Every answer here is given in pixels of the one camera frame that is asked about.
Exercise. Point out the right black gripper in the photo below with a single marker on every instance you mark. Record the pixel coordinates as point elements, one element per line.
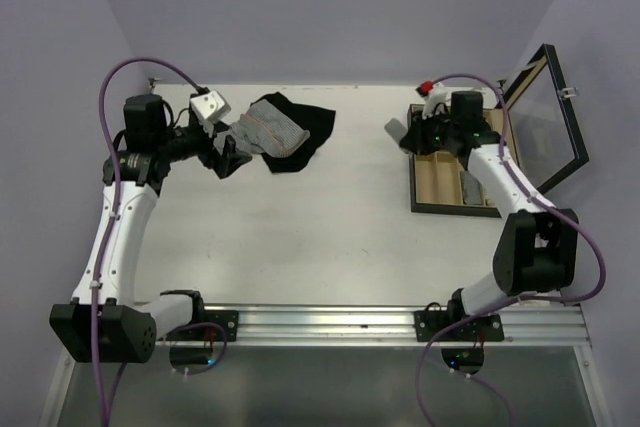
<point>414,140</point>

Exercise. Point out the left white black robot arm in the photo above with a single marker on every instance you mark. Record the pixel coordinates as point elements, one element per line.
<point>101,322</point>

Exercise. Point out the black underwear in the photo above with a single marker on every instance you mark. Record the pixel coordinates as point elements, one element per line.
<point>318,121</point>

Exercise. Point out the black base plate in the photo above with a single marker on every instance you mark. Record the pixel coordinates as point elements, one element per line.
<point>213,326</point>
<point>427,323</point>

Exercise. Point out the striped grey underwear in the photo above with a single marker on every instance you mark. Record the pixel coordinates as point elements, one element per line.
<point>264,129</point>

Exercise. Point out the grey rolled underwear in box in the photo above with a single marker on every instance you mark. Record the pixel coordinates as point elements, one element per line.
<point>472,191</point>

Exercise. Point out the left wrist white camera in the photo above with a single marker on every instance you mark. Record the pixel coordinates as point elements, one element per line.
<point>209,107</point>

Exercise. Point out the aluminium mounting rail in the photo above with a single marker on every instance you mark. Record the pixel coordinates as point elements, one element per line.
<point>391,326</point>

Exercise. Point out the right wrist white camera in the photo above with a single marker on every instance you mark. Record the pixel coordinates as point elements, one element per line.
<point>434,96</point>

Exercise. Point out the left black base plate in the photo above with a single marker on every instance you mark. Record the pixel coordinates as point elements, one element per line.
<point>213,326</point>

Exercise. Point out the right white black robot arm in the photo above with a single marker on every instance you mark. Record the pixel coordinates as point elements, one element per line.
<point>536,251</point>

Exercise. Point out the glass box lid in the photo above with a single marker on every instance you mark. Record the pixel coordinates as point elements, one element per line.
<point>547,142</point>

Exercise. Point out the wooden compartment box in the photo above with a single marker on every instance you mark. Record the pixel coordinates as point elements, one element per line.
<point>435,184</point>

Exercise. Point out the wrist white camera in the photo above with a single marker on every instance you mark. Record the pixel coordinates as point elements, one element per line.
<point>209,107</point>
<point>434,96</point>

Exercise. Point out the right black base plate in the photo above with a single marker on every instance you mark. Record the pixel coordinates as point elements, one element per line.
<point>427,323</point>

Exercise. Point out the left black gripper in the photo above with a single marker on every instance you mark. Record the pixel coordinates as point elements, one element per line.
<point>231,157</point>

